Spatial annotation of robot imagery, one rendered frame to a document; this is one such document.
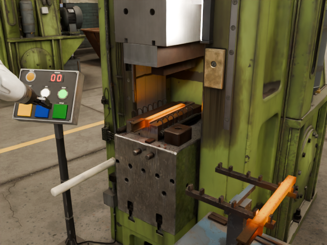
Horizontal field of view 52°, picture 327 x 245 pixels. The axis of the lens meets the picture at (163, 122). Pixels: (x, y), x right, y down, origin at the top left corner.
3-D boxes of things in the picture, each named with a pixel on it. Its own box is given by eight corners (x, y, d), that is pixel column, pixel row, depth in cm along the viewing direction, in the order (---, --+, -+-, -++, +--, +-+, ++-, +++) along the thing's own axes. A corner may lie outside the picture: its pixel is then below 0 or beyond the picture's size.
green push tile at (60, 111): (65, 118, 172) (67, 104, 174) (51, 117, 174) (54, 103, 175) (66, 119, 174) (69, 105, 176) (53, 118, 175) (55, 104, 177)
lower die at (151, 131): (157, 141, 161) (157, 124, 158) (126, 131, 172) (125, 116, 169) (201, 117, 193) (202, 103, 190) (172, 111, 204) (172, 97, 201)
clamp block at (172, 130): (178, 147, 154) (178, 134, 152) (163, 143, 159) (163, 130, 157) (192, 139, 164) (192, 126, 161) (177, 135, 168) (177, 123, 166)
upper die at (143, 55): (157, 67, 149) (156, 45, 146) (123, 62, 160) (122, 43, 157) (204, 55, 181) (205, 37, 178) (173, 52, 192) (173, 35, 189)
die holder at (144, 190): (174, 236, 164) (175, 153, 149) (117, 209, 185) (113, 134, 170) (225, 187, 206) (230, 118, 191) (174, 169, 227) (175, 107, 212)
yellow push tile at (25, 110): (30, 116, 176) (32, 102, 178) (17, 115, 177) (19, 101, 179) (31, 117, 178) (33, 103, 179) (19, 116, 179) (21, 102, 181)
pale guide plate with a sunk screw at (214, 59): (221, 89, 147) (223, 50, 141) (203, 86, 152) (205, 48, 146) (223, 88, 148) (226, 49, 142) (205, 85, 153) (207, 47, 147)
